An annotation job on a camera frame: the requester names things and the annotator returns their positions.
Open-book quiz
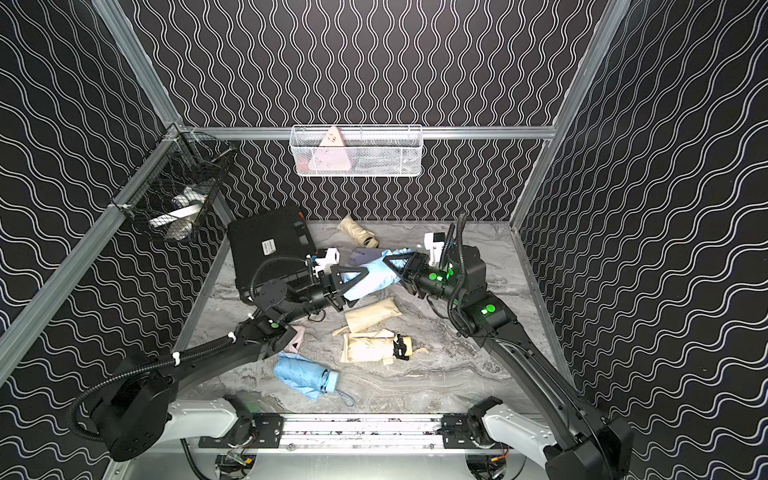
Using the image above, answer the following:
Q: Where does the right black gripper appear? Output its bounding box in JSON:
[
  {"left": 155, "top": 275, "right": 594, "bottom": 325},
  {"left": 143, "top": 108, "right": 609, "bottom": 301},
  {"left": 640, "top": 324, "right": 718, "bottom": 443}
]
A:
[{"left": 385, "top": 253, "right": 467, "bottom": 311}]

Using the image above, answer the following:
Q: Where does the light blue sleeve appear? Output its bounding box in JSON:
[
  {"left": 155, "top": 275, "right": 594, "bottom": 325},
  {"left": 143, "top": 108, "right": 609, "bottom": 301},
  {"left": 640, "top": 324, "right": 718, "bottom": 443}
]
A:
[{"left": 343, "top": 248, "right": 412, "bottom": 301}]

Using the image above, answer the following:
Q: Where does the cream sleeved umbrella front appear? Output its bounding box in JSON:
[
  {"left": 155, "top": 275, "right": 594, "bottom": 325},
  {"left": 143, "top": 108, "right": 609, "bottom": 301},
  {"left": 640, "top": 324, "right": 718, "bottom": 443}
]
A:
[{"left": 332, "top": 297, "right": 402, "bottom": 337}]

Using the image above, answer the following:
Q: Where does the pink umbrella sleeve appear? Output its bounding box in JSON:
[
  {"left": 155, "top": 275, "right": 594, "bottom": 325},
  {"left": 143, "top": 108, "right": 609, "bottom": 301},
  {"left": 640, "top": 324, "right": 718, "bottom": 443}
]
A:
[{"left": 283, "top": 325, "right": 306, "bottom": 354}]

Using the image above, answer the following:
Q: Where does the beige umbrella with wooden handle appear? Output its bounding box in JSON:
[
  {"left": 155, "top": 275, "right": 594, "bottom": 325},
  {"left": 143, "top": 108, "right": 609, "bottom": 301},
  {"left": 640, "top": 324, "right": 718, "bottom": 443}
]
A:
[{"left": 340, "top": 329, "right": 429, "bottom": 365}]

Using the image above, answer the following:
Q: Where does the light blue umbrella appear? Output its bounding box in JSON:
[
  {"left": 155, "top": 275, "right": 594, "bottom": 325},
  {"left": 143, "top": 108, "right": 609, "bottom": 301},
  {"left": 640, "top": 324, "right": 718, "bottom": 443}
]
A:
[{"left": 274, "top": 352, "right": 356, "bottom": 407}]

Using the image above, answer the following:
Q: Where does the lavender umbrella sleeve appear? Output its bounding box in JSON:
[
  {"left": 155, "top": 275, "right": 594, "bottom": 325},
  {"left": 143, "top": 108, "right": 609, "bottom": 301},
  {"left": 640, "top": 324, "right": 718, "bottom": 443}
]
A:
[{"left": 348, "top": 248, "right": 385, "bottom": 266}]

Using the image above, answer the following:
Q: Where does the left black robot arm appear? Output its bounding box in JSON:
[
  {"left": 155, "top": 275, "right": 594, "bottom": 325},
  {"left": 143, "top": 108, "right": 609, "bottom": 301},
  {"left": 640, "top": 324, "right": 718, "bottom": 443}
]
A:
[{"left": 65, "top": 265, "right": 369, "bottom": 461}]

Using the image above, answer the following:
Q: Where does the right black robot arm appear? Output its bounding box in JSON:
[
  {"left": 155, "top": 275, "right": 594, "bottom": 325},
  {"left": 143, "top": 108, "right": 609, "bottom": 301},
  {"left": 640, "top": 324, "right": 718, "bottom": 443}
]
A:
[{"left": 383, "top": 243, "right": 634, "bottom": 479}]

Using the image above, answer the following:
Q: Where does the beige umbrella at back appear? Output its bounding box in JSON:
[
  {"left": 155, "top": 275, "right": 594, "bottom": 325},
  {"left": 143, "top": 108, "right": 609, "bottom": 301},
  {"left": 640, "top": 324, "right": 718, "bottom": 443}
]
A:
[{"left": 337, "top": 215, "right": 379, "bottom": 248}]

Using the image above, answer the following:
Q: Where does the black tool case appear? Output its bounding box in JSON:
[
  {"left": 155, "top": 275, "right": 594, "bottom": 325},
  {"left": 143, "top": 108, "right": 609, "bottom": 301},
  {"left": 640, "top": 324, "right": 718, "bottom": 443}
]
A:
[{"left": 227, "top": 204, "right": 317, "bottom": 305}]

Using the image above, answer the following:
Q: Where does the pink triangle card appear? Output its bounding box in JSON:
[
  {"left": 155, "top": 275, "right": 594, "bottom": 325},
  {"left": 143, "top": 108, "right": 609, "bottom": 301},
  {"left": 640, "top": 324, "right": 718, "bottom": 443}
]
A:
[{"left": 308, "top": 126, "right": 352, "bottom": 174}]

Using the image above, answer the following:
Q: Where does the white roll in basket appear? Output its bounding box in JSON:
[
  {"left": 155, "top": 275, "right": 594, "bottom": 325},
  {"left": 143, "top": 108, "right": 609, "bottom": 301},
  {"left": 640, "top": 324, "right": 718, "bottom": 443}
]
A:
[{"left": 148, "top": 187, "right": 207, "bottom": 241}]

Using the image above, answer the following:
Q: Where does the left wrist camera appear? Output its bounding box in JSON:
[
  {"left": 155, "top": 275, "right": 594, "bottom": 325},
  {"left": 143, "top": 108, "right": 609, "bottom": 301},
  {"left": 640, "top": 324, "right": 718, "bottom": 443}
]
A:
[{"left": 312, "top": 247, "right": 340, "bottom": 275}]

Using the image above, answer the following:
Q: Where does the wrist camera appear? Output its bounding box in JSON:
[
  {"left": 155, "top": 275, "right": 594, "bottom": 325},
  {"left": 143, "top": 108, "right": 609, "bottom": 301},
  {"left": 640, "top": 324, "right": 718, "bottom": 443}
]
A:
[
  {"left": 424, "top": 232, "right": 447, "bottom": 267},
  {"left": 312, "top": 247, "right": 340, "bottom": 275}
]

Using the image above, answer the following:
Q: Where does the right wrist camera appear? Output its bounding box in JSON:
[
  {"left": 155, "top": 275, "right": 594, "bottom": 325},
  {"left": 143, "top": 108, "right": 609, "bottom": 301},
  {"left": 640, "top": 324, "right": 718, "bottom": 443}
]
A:
[{"left": 424, "top": 232, "right": 447, "bottom": 267}]

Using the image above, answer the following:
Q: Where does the white wire basket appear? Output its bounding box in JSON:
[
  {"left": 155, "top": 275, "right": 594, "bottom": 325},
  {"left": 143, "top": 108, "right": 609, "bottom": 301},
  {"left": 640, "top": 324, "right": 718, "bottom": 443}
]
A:
[{"left": 289, "top": 124, "right": 424, "bottom": 177}]

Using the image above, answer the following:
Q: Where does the aluminium front rail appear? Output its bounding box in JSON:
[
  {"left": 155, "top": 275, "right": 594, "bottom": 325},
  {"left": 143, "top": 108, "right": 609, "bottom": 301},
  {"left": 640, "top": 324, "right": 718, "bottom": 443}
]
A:
[{"left": 122, "top": 411, "right": 601, "bottom": 455}]

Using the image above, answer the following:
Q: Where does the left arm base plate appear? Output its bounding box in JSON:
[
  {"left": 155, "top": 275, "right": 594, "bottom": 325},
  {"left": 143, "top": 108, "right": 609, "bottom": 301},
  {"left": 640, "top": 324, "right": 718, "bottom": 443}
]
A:
[{"left": 198, "top": 413, "right": 284, "bottom": 449}]

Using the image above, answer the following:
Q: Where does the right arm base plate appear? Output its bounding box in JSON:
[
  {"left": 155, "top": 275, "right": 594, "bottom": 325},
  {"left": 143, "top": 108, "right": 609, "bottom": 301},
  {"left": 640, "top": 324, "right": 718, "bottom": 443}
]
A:
[{"left": 436, "top": 414, "right": 509, "bottom": 450}]

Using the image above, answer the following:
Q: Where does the black wire basket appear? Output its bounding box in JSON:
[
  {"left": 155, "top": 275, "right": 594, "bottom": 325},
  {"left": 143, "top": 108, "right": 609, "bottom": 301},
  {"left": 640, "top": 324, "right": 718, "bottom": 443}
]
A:
[{"left": 116, "top": 131, "right": 238, "bottom": 243}]

